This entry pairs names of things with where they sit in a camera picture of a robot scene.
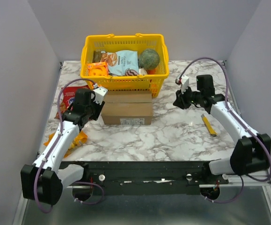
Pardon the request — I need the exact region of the brown cardboard express box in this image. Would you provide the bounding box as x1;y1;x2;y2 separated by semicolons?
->
101;91;153;125

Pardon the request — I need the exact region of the yellow utility knife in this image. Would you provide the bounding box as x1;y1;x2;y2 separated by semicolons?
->
201;114;217;137

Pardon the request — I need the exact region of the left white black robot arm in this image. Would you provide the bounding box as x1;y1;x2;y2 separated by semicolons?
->
21;87;108;205

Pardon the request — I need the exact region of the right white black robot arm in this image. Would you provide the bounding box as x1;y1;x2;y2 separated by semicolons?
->
173;75;271;184

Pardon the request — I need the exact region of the orange yellow snack bag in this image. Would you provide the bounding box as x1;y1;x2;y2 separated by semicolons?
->
43;130;88;158

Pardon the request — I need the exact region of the red candy bag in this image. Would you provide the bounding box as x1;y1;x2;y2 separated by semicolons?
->
60;85;89;114

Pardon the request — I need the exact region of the orange toy package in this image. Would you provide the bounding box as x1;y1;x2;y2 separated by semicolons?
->
87;62;109;77

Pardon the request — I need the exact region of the green round melon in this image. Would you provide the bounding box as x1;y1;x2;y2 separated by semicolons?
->
138;48;160;70

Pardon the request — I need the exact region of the light blue chips bag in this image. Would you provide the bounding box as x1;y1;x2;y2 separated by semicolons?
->
100;50;139;76

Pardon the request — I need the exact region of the yellow plastic shopping basket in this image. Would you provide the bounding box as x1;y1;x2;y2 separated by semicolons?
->
80;33;169;98

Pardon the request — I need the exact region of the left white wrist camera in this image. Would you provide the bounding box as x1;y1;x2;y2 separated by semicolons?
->
93;87;108;105

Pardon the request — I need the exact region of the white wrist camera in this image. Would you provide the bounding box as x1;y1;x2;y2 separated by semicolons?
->
175;75;190;94
93;87;108;105

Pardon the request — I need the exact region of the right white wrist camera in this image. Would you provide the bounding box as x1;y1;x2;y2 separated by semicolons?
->
175;75;190;94

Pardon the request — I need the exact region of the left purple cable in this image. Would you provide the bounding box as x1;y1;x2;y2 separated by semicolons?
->
33;78;105;214

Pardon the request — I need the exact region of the purple cable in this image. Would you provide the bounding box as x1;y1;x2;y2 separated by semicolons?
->
176;57;271;204
33;78;105;214

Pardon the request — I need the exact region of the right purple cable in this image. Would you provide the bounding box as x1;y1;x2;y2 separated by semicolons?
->
176;57;271;204

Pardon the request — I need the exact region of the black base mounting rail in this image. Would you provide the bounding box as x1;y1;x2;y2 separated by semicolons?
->
62;160;229;196

